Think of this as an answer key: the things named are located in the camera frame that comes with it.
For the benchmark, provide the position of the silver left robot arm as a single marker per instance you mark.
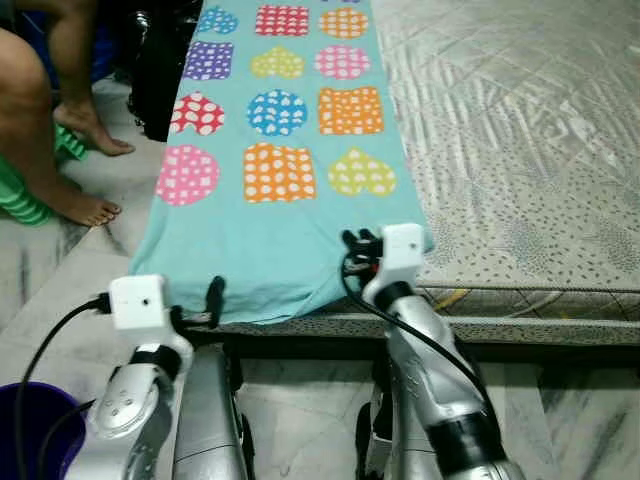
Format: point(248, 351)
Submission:
point(125, 410)

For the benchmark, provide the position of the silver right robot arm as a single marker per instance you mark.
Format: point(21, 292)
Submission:
point(430, 380)

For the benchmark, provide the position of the teal blanket with colourful hearts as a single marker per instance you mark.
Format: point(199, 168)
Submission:
point(270, 230)

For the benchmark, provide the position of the silver left robot leg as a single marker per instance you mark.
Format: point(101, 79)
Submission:
point(208, 420)

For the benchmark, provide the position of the silver robot leg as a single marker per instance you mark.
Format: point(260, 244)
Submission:
point(208, 420)
point(385, 440)

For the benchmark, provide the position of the silver right robot leg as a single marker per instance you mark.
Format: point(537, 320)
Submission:
point(385, 440)

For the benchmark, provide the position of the purple plastic bucket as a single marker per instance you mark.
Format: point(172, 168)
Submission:
point(35, 420)

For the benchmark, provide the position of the white dotted mattress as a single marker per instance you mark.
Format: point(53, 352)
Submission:
point(520, 130)

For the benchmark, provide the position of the green plastic crate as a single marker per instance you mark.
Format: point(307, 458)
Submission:
point(20, 195)

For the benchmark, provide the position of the black plastic bag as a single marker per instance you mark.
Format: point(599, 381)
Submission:
point(160, 70)

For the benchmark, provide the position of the person's bare leg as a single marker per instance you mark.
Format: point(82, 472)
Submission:
point(75, 60)
point(30, 130)

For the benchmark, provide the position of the blue cloth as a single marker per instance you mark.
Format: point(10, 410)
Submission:
point(102, 55)

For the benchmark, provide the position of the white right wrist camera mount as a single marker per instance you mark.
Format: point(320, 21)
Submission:
point(400, 250)

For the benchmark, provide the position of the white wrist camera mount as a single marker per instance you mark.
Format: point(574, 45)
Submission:
point(400, 250)
point(138, 303)

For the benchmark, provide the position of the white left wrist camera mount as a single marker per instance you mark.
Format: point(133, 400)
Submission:
point(138, 303)

